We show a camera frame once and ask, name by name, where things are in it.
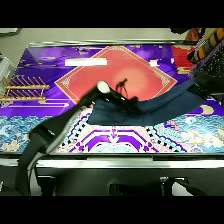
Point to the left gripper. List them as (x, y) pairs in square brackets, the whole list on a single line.
[(128, 104)]

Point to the blue garment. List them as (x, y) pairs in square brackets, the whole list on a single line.
[(166, 106)]

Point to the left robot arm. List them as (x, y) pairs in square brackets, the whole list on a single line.
[(56, 128)]

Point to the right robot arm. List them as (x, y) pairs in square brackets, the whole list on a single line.
[(178, 187)]

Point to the orange black striped garment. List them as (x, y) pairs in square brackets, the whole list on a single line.
[(208, 45)]

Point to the silver frame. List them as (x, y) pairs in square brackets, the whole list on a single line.
[(110, 163)]

